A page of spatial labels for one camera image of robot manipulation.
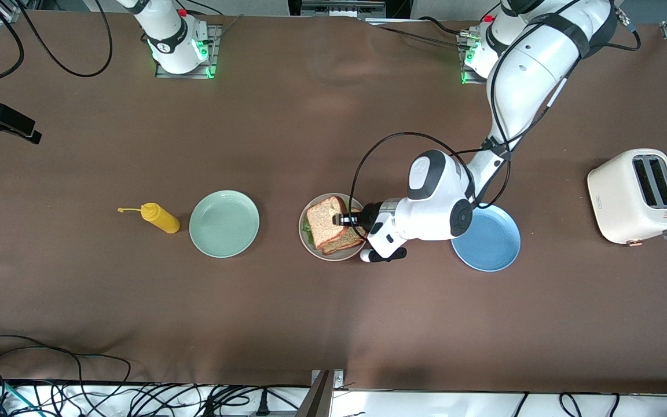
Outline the brown bread slice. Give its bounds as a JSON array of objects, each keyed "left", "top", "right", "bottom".
[
  {"left": 306, "top": 196, "right": 353, "bottom": 247},
  {"left": 319, "top": 207, "right": 369, "bottom": 256}
]

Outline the yellow squeeze bottle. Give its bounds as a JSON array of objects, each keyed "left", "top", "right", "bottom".
[{"left": 118, "top": 203, "right": 181, "bottom": 234}]

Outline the beige plate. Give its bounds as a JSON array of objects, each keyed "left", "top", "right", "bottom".
[{"left": 298, "top": 193, "right": 369, "bottom": 262}]

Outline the mint green plate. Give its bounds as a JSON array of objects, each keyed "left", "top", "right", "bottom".
[{"left": 189, "top": 190, "right": 261, "bottom": 259}]

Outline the blue plate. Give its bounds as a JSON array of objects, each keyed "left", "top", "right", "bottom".
[{"left": 451, "top": 203, "right": 522, "bottom": 273}]

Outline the brown table cloth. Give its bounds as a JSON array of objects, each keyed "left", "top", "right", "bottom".
[{"left": 0, "top": 10, "right": 667, "bottom": 396}]

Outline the dark metal equipment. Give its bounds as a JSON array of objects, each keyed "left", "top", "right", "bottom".
[{"left": 287, "top": 0, "right": 413, "bottom": 19}]

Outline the white toaster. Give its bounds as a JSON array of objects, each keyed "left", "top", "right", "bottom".
[{"left": 587, "top": 148, "right": 667, "bottom": 247}]

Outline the silver metal bracket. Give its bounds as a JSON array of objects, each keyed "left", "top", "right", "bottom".
[{"left": 310, "top": 369, "right": 345, "bottom": 390}]

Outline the black base cable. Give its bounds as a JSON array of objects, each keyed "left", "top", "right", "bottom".
[{"left": 377, "top": 16, "right": 485, "bottom": 50}]

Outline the dark metal post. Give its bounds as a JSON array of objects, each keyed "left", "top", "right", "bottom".
[{"left": 294, "top": 371, "right": 332, "bottom": 417}]

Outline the long black looped cable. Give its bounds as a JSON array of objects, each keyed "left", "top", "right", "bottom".
[{"left": 0, "top": 335, "right": 132, "bottom": 401}]

